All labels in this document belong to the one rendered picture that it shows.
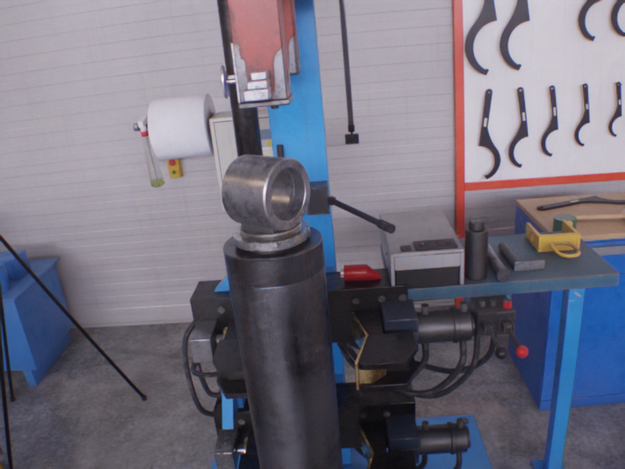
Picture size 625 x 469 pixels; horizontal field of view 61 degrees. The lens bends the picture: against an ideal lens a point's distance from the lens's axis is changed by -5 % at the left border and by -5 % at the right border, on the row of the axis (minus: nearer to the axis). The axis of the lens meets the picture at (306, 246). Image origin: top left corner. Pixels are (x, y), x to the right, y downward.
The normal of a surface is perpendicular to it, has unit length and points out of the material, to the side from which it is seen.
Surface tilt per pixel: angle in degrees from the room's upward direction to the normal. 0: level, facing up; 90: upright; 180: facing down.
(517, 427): 0
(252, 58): 90
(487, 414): 0
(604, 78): 90
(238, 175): 48
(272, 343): 90
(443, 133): 90
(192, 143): 116
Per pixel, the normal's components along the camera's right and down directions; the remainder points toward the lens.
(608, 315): -0.04, 0.37
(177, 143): 0.00, 0.65
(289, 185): -0.61, 0.30
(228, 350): -0.10, -0.93
